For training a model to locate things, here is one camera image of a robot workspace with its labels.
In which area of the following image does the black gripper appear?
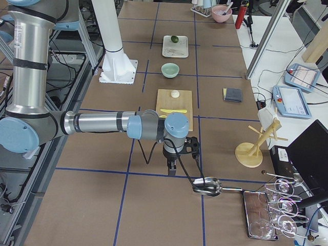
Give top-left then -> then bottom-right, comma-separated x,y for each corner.
163,150 -> 178,176

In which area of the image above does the white steamed bun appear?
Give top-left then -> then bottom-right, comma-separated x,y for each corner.
171,90 -> 180,98

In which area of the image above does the light green bowl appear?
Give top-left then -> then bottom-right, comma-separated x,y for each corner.
161,63 -> 180,78

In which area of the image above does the pink bowl with ice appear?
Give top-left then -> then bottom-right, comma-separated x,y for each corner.
211,5 -> 232,23

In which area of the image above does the metal scoop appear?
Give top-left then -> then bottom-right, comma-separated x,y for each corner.
192,177 -> 242,197

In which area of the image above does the yellow plastic knife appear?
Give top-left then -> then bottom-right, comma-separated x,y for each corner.
160,109 -> 188,113

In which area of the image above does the wooden cutting board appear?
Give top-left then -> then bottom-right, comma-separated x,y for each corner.
156,89 -> 193,132

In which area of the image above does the wooden mug tree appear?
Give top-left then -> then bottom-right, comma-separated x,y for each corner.
235,117 -> 288,168

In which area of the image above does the yellow sponge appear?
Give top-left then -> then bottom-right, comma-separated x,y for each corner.
222,88 -> 227,100

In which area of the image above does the grey folded cloth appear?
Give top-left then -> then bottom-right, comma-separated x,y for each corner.
225,88 -> 243,103

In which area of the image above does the black glass rack tray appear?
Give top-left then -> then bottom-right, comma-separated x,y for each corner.
242,190 -> 278,241

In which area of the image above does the clear wine glass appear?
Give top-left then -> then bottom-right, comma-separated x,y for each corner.
249,215 -> 297,240
268,197 -> 299,218
264,178 -> 294,202

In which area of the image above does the white bear tray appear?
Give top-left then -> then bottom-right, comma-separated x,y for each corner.
162,35 -> 189,58

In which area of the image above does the near blue teach pendant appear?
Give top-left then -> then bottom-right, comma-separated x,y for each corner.
272,86 -> 312,119

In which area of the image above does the blue teach pendant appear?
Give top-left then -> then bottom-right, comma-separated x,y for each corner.
284,63 -> 321,93
272,86 -> 312,119

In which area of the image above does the black monitor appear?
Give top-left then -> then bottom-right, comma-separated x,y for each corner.
287,120 -> 327,191

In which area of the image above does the far blue teach pendant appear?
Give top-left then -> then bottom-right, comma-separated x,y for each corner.
284,63 -> 321,93

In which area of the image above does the black selfie stick tripod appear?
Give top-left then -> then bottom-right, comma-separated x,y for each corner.
244,0 -> 258,48

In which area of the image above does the red bottle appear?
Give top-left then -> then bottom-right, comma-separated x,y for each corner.
235,5 -> 248,29

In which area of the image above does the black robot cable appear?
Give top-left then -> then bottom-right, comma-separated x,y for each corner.
138,138 -> 207,192

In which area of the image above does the black gripper camera mount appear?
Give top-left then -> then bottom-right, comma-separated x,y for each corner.
180,136 -> 200,159

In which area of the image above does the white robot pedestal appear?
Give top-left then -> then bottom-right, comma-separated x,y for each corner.
92,0 -> 138,85

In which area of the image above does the aluminium frame post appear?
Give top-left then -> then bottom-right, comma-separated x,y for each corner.
245,0 -> 291,79

